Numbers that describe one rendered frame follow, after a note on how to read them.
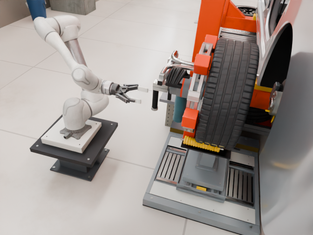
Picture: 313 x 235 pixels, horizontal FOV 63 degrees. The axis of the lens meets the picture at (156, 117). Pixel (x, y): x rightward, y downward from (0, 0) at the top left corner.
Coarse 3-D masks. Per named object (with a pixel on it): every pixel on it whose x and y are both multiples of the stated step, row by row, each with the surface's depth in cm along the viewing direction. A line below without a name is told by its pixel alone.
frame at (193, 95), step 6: (204, 42) 156; (204, 48) 155; (210, 48) 149; (210, 54) 150; (192, 78) 138; (204, 78) 183; (192, 84) 137; (192, 90) 137; (198, 90) 136; (192, 96) 136; (198, 96) 136; (198, 102) 137; (192, 108) 186; (198, 108) 185; (198, 114) 184; (192, 132) 169
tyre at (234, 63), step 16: (224, 48) 137; (240, 48) 137; (256, 48) 137; (224, 64) 131; (240, 64) 130; (256, 64) 130; (208, 80) 131; (224, 80) 129; (240, 80) 128; (208, 96) 131; (224, 96) 129; (240, 96) 128; (208, 112) 133; (224, 112) 131; (240, 112) 129; (208, 128) 138; (224, 128) 136; (240, 128) 133; (208, 144) 154; (224, 144) 145
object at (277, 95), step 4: (284, 80) 159; (284, 84) 157; (276, 92) 153; (280, 92) 153; (272, 96) 160; (276, 96) 151; (280, 96) 150; (276, 100) 150; (276, 104) 150; (268, 108) 162; (272, 108) 152; (276, 108) 150; (268, 112) 161; (272, 112) 153; (276, 112) 152; (272, 116) 167; (272, 120) 164
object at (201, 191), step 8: (184, 160) 210; (184, 168) 203; (184, 184) 188; (192, 184) 192; (224, 184) 193; (192, 192) 189; (200, 192) 187; (208, 192) 184; (216, 192) 183; (224, 192) 188; (216, 200) 187; (224, 200) 185
